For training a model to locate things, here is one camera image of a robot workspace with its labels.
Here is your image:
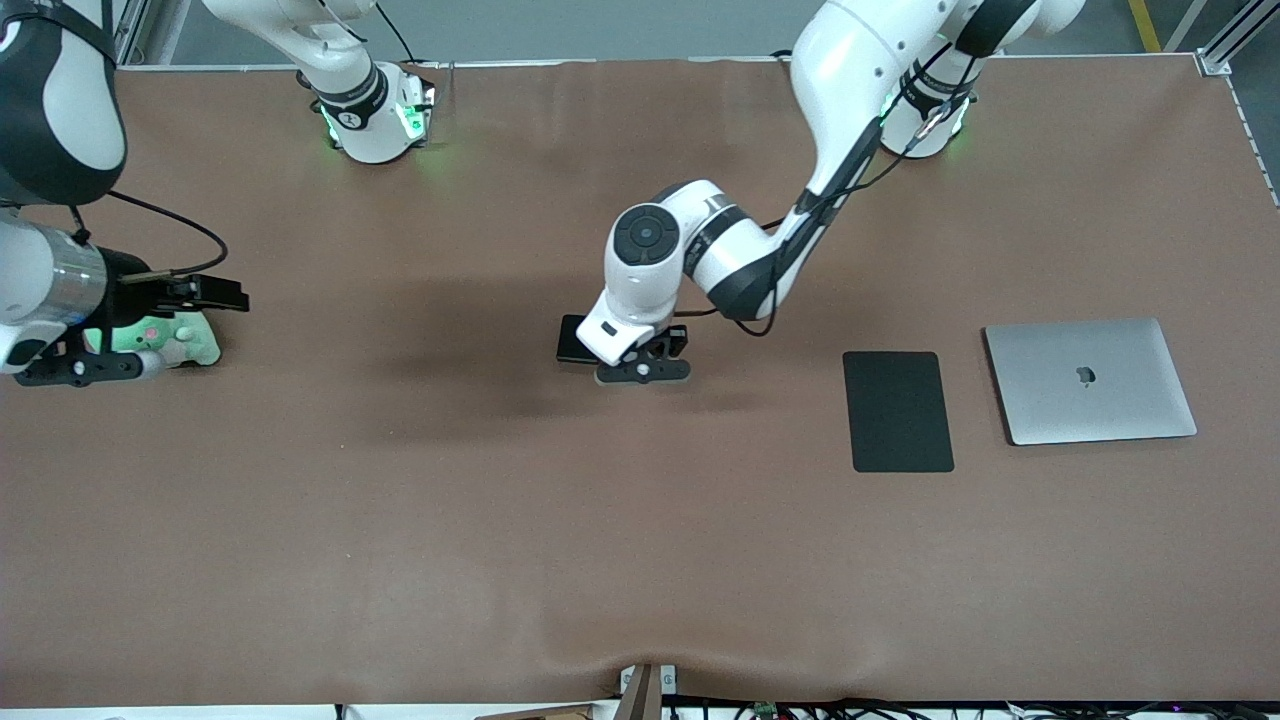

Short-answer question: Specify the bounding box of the black phone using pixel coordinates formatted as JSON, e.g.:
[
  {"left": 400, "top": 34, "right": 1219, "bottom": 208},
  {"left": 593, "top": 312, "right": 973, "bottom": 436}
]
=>
[{"left": 556, "top": 314, "right": 605, "bottom": 365}]

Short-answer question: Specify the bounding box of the black mouse pad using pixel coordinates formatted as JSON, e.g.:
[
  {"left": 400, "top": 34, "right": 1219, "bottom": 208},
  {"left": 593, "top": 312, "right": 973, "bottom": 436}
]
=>
[{"left": 843, "top": 351, "right": 955, "bottom": 474}]

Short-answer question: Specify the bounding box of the green plush dinosaur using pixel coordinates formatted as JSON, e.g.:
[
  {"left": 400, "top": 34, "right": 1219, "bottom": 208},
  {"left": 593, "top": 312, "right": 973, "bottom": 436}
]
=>
[{"left": 84, "top": 312, "right": 222, "bottom": 370}]

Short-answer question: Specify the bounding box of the brown table mat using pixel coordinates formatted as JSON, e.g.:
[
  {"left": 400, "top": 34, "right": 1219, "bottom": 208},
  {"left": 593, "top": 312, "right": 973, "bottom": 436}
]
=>
[{"left": 0, "top": 55, "right": 1280, "bottom": 707}]

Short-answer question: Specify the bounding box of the silver laptop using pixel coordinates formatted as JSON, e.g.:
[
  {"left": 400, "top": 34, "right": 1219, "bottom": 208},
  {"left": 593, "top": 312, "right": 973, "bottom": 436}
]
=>
[{"left": 983, "top": 318, "right": 1199, "bottom": 447}]

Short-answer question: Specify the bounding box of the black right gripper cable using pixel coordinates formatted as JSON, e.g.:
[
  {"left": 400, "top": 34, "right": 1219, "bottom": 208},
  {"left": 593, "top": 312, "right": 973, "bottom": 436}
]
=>
[{"left": 70, "top": 190, "right": 229, "bottom": 283}]

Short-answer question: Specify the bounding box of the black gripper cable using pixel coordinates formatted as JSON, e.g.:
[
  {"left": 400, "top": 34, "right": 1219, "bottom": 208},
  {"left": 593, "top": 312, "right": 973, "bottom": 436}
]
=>
[
  {"left": 668, "top": 60, "right": 986, "bottom": 337},
  {"left": 70, "top": 190, "right": 229, "bottom": 283}
]

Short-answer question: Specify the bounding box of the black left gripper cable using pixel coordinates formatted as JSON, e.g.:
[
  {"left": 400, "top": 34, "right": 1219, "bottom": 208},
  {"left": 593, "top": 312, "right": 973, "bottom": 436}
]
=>
[{"left": 668, "top": 60, "right": 986, "bottom": 337}]

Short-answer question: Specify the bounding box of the aluminium frame post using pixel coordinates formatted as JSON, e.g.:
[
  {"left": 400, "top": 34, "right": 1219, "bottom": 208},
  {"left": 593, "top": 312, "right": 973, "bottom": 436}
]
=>
[
  {"left": 1197, "top": 0, "right": 1280, "bottom": 78},
  {"left": 105, "top": 0, "right": 151, "bottom": 71}
]

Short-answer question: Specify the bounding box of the black base cable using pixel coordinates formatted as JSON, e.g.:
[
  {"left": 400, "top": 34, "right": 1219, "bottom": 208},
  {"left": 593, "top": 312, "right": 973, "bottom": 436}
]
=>
[{"left": 375, "top": 0, "right": 417, "bottom": 67}]

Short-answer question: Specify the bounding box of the brown and grey bracket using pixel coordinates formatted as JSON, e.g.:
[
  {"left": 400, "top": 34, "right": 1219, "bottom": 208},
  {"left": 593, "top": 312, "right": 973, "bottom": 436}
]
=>
[{"left": 618, "top": 662, "right": 679, "bottom": 720}]

